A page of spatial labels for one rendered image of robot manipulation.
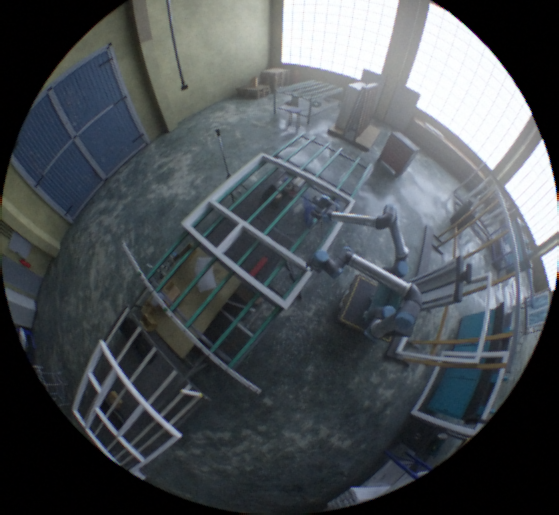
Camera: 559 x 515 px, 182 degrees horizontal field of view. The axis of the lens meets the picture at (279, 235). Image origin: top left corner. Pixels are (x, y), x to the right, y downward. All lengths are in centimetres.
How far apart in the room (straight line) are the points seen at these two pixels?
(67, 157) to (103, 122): 150
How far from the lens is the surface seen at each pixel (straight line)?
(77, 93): 649
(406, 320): 107
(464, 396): 396
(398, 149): 456
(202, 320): 202
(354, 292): 243
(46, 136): 663
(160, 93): 658
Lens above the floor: 250
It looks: 63 degrees down
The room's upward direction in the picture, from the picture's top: 3 degrees clockwise
